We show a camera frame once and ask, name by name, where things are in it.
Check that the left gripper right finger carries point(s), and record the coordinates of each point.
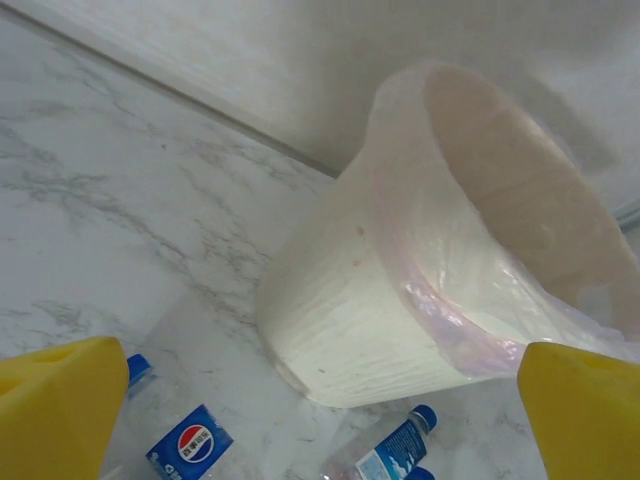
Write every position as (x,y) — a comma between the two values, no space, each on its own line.
(585,420)

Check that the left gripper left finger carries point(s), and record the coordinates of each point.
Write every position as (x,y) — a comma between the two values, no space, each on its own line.
(50,415)

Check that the clear Pepsi label bottle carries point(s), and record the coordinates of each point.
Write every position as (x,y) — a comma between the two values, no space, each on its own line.
(192,445)

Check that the blue bottle cap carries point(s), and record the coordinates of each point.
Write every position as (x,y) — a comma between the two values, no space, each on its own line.
(422,474)

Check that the pink translucent bin liner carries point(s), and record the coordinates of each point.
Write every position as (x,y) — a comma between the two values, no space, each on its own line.
(525,190)

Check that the white plastic bin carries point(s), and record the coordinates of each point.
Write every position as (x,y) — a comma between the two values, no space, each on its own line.
(350,325)

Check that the blue-capped bottle light-blue label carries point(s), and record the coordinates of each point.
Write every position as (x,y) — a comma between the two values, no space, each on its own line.
(390,450)

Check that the aluminium frame post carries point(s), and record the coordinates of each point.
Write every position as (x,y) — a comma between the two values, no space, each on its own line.
(631,212)

